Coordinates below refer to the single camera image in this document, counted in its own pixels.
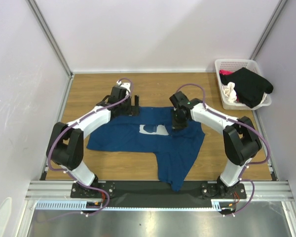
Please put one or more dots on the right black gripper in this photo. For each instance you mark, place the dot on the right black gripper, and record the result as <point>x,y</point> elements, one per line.
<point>178,124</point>

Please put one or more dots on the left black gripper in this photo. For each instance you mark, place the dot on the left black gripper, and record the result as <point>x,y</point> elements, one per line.
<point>132,110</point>

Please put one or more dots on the blue printed t shirt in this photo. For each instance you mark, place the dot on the blue printed t shirt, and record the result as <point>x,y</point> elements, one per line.
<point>151,132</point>

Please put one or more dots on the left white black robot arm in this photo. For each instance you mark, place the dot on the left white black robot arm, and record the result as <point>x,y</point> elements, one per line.
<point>65,149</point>

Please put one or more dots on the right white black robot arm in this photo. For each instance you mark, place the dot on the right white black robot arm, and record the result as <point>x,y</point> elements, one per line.
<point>241,140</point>

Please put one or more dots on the white cream garment in basket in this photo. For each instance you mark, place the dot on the white cream garment in basket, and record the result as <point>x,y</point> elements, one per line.
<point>229,92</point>

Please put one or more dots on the red garment in basket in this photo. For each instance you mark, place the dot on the red garment in basket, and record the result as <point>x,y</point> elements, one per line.
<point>225,72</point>

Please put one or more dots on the white plastic laundry basket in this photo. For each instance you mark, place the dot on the white plastic laundry basket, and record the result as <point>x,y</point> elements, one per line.
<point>233,65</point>

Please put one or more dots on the black t shirt in basket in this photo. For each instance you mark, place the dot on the black t shirt in basket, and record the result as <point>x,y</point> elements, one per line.
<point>249,86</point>

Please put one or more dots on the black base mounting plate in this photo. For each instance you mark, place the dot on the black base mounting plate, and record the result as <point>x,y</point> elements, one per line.
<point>160,194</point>

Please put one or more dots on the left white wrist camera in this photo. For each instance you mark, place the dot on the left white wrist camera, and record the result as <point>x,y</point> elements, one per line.
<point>128,85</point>

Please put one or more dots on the grey slotted cable duct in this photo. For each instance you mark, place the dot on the grey slotted cable duct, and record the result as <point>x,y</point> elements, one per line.
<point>208,206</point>

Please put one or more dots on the left aluminium frame post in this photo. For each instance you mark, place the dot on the left aluminium frame post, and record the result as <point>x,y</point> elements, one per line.
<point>38,14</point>

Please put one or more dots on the aluminium frame post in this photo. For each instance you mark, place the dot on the aluminium frame post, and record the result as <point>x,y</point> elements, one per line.
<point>38,14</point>
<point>268,28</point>

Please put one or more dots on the right aluminium frame post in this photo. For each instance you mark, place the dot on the right aluminium frame post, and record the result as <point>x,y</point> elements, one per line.
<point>268,28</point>

